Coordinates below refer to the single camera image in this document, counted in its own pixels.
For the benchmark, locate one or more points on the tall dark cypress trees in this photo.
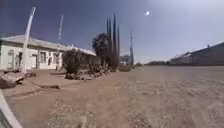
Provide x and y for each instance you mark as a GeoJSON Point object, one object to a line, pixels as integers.
{"type": "Point", "coordinates": [114, 43]}

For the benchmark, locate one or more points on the white single-storey building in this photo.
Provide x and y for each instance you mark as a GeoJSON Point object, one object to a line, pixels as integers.
{"type": "Point", "coordinates": [40, 53]}

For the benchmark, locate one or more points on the palm tree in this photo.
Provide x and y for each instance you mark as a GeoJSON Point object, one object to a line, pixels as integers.
{"type": "Point", "coordinates": [101, 46]}

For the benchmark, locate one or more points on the dark pole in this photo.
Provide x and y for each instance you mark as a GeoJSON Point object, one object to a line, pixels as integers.
{"type": "Point", "coordinates": [131, 50]}

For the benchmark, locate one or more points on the long low grey building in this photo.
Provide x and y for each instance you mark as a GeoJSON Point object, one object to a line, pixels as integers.
{"type": "Point", "coordinates": [203, 56]}

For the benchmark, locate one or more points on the green bush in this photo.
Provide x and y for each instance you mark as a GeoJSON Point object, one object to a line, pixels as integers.
{"type": "Point", "coordinates": [72, 61]}

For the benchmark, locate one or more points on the thin pale pole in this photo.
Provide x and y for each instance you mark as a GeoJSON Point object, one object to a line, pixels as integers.
{"type": "Point", "coordinates": [60, 28]}

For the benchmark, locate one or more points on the large pale rocks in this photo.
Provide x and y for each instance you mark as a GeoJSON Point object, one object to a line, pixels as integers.
{"type": "Point", "coordinates": [10, 79]}

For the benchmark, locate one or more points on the pale leaning pole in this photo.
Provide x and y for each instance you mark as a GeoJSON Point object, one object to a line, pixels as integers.
{"type": "Point", "coordinates": [26, 40]}

